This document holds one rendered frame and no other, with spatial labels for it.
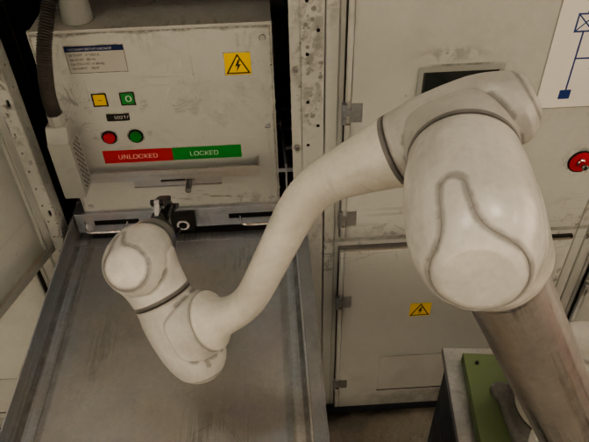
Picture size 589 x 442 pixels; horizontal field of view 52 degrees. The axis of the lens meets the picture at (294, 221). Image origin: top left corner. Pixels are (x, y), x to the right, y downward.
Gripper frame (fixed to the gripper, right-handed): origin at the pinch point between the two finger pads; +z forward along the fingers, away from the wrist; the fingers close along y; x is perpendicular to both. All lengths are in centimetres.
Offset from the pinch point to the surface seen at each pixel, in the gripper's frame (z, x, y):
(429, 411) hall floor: 61, 72, 84
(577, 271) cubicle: 30, 106, 26
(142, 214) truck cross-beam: 19.2, -10.4, 1.8
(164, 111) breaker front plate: 6.1, -0.4, -23.3
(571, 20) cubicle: -9, 83, -37
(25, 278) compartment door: 9.4, -37.1, 13.9
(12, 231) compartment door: 8.7, -38.3, 2.2
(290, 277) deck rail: 6.7, 25.6, 16.6
